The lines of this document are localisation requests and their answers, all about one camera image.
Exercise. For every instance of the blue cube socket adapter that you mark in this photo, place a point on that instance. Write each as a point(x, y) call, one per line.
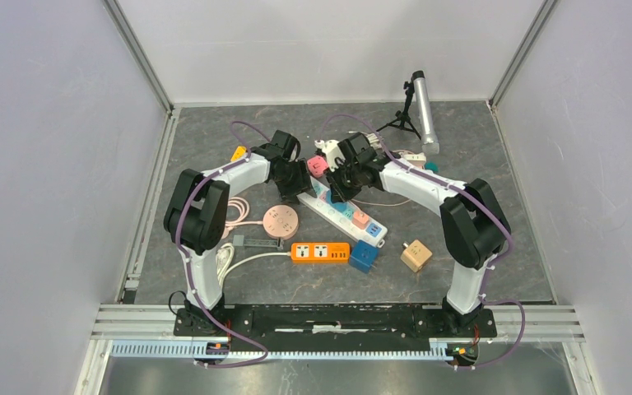
point(362, 256)

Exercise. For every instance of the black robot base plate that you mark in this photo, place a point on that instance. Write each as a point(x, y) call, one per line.
point(331, 327)

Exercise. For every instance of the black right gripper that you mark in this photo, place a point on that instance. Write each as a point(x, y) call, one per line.
point(339, 194)

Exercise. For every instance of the teal small plug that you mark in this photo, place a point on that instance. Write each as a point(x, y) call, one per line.
point(431, 166)

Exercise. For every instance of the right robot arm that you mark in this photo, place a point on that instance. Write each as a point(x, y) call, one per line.
point(474, 225)

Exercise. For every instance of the pink round power socket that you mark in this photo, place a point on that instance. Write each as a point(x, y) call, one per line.
point(281, 222)

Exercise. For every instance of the orange power strip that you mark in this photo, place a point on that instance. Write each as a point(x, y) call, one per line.
point(320, 253)

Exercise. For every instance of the long white power strip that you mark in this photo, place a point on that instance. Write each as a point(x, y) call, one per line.
point(375, 232)

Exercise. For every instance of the grey plastic bracket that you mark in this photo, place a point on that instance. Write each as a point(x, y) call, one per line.
point(243, 241)

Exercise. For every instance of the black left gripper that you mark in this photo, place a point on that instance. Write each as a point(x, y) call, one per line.
point(303, 184)

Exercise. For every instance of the light blue cube adapter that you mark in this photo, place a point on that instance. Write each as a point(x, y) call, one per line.
point(342, 207)

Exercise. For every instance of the salmon small cube adapter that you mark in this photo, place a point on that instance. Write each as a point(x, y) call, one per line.
point(360, 220)

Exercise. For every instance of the yellow cube socket adapter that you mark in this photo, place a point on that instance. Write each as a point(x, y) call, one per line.
point(240, 152)

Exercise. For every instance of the aluminium slotted rail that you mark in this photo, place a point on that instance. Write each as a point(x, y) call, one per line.
point(202, 350)

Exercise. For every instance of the small white power strip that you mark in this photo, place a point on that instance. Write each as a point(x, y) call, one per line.
point(416, 160)

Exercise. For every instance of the pink plug adapter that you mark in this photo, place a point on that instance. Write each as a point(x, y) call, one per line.
point(317, 166)

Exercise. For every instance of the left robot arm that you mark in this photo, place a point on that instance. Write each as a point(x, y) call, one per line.
point(196, 215)

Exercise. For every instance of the beige dragon cube adapter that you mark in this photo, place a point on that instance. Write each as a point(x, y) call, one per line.
point(415, 255)

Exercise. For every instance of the silver cylindrical flashlight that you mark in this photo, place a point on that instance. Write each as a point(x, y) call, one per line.
point(428, 136)

